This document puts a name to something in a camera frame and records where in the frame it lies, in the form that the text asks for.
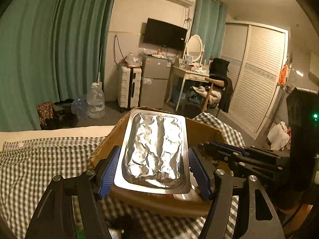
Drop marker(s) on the green curtain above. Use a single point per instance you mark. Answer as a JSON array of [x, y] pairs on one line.
[[209, 24], [51, 50]]

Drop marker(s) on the oval white mirror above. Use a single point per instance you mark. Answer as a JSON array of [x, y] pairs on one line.
[[194, 50]]

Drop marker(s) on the white suitcase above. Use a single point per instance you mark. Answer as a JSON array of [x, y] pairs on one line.
[[129, 84]]

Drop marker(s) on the silver mini fridge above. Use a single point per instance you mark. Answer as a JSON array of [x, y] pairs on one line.
[[155, 76]]

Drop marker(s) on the patterned brown bag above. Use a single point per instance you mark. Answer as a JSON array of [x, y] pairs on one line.
[[45, 112]]

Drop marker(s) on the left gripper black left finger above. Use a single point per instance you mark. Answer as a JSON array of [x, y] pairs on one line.
[[54, 216]]

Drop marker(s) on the brown cardboard box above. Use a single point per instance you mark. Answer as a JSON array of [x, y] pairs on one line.
[[163, 204]]

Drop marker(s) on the white louvered wardrobe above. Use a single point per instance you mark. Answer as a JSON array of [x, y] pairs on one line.
[[257, 53]]

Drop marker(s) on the large water bottle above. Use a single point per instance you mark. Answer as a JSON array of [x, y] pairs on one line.
[[96, 101]]

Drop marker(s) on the wooden chair with clothes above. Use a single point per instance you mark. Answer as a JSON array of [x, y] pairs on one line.
[[218, 93]]

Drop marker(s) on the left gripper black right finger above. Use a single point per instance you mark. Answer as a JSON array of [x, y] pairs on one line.
[[256, 216]]

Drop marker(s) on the silver foil blister pack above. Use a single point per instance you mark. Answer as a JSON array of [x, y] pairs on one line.
[[154, 154]]

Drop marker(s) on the black wall television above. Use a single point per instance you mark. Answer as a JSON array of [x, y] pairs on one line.
[[164, 34]]

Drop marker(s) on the grey checkered bed cloth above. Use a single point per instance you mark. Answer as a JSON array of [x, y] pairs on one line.
[[30, 159]]

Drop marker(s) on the white dressing table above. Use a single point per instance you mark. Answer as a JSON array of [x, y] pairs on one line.
[[185, 75]]

